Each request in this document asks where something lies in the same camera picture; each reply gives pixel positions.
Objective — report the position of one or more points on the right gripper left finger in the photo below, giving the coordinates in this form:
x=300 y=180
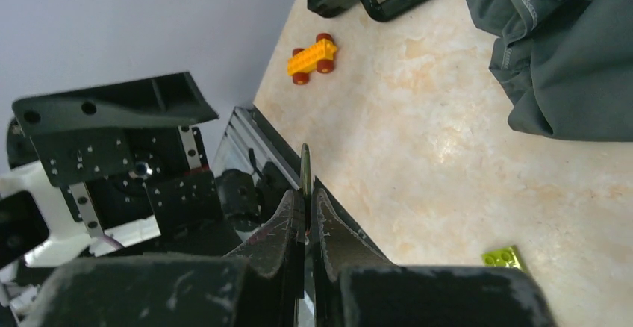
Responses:
x=256 y=284

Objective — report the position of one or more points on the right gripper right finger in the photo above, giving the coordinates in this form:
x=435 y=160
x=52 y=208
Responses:
x=357 y=286

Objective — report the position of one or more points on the round orange brooch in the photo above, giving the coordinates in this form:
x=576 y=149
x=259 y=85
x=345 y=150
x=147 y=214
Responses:
x=306 y=184

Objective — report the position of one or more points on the yellow red toy car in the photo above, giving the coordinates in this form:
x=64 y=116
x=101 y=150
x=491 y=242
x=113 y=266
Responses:
x=320 y=57

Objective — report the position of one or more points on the grey t-shirt garment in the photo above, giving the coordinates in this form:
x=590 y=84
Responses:
x=565 y=65

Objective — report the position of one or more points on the lime green lego brick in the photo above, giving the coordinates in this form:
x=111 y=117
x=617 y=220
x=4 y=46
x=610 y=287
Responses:
x=508 y=257

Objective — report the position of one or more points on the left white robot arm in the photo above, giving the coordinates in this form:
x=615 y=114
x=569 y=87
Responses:
x=46 y=243

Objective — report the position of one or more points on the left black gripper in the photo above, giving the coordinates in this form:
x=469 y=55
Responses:
x=109 y=176

